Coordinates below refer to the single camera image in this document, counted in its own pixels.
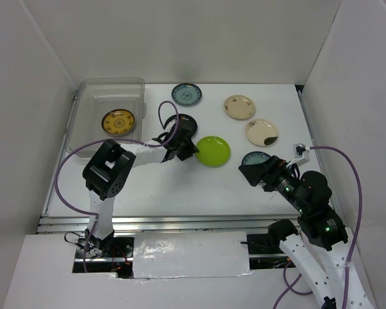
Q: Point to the blue floral plate far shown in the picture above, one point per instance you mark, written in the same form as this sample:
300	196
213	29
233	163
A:
186	94

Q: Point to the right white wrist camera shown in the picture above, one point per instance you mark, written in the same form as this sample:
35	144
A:
301	153

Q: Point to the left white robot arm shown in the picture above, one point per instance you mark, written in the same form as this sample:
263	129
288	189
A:
107	171

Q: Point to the white cover sheet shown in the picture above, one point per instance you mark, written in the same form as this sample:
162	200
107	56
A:
190	255

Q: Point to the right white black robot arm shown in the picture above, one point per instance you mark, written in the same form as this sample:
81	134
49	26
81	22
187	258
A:
319	245

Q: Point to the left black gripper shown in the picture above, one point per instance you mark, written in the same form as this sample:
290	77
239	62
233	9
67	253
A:
191	149

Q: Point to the cream plate with floral marks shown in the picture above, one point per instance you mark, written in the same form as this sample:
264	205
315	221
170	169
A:
239	107

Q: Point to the black glossy plate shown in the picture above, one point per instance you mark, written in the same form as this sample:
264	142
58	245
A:
185	122

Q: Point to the aluminium rail frame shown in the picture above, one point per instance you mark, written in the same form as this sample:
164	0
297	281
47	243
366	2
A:
187	196

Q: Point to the blue floral plate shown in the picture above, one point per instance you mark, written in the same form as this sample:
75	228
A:
255	157
186	94

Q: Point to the blue floral plate near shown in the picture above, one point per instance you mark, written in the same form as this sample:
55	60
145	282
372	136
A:
255	157

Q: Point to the lime green plate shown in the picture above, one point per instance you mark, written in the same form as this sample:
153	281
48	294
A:
213	151

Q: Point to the clear plastic bin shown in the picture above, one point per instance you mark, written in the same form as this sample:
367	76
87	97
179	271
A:
106	108

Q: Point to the cream plate black patch right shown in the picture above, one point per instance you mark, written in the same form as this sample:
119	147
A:
261	132

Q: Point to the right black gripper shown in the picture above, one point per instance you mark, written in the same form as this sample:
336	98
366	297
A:
273	167

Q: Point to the yellow patterned plate brown rim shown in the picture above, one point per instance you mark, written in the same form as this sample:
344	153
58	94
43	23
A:
118	122

